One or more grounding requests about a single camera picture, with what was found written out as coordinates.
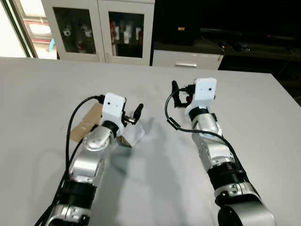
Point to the white paper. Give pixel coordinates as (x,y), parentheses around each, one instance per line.
(135,134)

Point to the brown cardboard piece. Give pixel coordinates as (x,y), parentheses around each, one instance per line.
(84,125)

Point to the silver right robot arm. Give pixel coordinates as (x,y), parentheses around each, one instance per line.
(211,146)

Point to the white drawer unit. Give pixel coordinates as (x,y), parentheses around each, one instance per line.
(164,57)

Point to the black box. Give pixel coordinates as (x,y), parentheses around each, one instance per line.
(176,21)

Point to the white glass door cabinet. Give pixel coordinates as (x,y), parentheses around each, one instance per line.
(101,28)

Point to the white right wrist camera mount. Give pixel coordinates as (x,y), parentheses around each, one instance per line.
(204,89)

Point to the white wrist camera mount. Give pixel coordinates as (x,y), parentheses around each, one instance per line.
(204,89)
(113,106)

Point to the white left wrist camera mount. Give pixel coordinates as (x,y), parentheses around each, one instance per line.
(113,106)

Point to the dark window frame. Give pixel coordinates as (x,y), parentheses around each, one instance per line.
(24,28)

